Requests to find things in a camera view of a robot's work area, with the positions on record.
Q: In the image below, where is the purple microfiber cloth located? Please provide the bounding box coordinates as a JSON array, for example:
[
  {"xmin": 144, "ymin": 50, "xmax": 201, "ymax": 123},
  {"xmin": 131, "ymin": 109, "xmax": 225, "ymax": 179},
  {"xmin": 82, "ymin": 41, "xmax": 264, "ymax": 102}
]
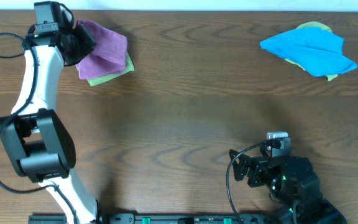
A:
[{"xmin": 75, "ymin": 19, "xmax": 128, "ymax": 71}]

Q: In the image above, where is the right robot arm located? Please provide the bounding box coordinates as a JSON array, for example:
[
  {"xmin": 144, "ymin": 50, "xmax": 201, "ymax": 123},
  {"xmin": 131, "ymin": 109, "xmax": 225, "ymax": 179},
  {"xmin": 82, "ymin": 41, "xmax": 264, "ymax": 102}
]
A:
[{"xmin": 228, "ymin": 149, "xmax": 347, "ymax": 224}]

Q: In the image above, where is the folded green cloth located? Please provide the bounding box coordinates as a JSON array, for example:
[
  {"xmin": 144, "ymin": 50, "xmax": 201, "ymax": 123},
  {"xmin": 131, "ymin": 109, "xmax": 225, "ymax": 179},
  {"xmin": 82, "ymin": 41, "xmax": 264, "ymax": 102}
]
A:
[{"xmin": 87, "ymin": 53, "xmax": 135, "ymax": 86}]

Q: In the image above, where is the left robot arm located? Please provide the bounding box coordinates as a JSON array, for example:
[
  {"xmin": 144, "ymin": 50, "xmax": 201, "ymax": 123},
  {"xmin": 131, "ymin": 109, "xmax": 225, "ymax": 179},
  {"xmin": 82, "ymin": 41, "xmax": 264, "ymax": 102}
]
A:
[{"xmin": 0, "ymin": 22, "xmax": 100, "ymax": 223}]

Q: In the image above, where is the left camera cable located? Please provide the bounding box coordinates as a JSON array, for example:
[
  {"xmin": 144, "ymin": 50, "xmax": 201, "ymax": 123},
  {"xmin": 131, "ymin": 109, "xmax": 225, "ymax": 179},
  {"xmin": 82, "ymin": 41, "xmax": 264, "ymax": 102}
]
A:
[{"xmin": 0, "ymin": 2, "xmax": 80, "ymax": 224}]

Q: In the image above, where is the crumpled green cloth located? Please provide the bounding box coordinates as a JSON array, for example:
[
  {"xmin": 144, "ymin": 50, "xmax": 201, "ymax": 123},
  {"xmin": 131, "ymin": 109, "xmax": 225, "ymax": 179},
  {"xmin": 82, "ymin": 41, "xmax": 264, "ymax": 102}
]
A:
[{"xmin": 285, "ymin": 21, "xmax": 338, "ymax": 82}]

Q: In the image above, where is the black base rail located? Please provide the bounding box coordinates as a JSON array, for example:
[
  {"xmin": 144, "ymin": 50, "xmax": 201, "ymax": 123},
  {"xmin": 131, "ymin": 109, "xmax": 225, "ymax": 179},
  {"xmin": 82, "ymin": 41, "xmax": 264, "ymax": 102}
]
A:
[{"xmin": 28, "ymin": 212, "xmax": 279, "ymax": 224}]

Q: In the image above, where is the folded purple cloth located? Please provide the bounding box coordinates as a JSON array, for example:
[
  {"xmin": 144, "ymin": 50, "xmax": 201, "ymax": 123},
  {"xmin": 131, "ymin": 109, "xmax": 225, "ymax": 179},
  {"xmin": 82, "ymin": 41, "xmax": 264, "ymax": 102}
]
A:
[{"xmin": 75, "ymin": 53, "xmax": 127, "ymax": 80}]

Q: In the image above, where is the blue microfiber cloth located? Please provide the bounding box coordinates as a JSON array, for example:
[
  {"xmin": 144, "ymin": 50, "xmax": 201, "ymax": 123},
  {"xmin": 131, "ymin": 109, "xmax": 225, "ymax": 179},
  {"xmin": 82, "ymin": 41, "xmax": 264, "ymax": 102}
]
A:
[{"xmin": 260, "ymin": 27, "xmax": 358, "ymax": 77}]

